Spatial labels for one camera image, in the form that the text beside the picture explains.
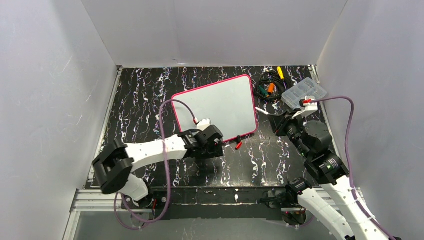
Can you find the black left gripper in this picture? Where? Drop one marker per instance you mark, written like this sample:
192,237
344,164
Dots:
218,145

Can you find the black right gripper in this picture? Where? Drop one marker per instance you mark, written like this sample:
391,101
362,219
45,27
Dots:
281,124

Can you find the red marker cap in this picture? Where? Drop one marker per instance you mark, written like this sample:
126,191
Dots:
238,146

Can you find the pink framed whiteboard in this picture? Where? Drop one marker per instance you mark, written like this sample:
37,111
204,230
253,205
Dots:
229,105

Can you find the red white marker pen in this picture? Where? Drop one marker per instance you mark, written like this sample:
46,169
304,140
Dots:
262,111

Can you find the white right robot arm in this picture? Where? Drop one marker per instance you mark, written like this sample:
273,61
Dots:
348,219

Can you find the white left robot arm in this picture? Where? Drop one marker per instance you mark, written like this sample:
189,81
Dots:
114,167

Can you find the orange connector plug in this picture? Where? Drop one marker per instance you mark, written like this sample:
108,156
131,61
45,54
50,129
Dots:
270,89

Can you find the green connector plug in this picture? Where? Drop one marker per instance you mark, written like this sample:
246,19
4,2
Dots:
262,90

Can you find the clear plastic organizer box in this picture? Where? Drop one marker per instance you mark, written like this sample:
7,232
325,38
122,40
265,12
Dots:
305,88

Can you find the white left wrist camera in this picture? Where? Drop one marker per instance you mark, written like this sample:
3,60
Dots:
203,124

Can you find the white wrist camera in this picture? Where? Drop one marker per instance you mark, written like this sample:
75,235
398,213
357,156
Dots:
203,124
307,108

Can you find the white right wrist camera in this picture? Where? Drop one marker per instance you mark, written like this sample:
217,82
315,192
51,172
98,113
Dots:
307,108

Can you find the yellow handled tool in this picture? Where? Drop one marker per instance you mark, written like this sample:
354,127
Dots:
280,73

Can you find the aluminium front rail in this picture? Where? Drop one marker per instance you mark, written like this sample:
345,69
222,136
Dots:
95,201

